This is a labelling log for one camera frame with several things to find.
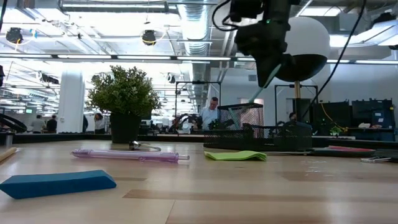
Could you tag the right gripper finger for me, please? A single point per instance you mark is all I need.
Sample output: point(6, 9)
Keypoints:
point(281, 59)
point(262, 71)

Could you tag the teal pen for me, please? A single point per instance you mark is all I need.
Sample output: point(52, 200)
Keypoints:
point(233, 119)
point(259, 90)

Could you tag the black mesh desk organizer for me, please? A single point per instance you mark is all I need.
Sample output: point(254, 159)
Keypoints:
point(280, 138)

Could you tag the green sticky note pad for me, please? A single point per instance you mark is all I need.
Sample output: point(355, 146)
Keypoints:
point(236, 155)

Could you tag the translucent purple pen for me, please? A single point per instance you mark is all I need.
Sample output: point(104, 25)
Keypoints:
point(124, 154)

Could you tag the blue eraser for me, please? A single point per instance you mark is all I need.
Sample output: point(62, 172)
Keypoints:
point(56, 183)

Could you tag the yellow pencil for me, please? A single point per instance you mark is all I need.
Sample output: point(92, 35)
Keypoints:
point(6, 154)

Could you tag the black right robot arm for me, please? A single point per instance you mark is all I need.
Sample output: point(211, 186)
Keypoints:
point(280, 9)

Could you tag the white globe table lamp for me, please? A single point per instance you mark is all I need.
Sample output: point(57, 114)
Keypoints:
point(311, 37)

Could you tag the person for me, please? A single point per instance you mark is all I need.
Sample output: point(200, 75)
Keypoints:
point(99, 124)
point(51, 124)
point(85, 124)
point(292, 116)
point(38, 124)
point(209, 116)

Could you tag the black background monitor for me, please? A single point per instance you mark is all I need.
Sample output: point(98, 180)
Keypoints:
point(367, 112)
point(315, 118)

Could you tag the green potted plant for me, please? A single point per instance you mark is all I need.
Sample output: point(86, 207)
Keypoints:
point(124, 93)

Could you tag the white building column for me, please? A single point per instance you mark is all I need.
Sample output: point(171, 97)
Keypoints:
point(71, 102)

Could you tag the black ceiling dome camera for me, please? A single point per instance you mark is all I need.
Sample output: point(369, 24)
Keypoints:
point(14, 35)
point(149, 38)

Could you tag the black aluminium table frame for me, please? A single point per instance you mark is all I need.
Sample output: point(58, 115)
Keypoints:
point(62, 137)

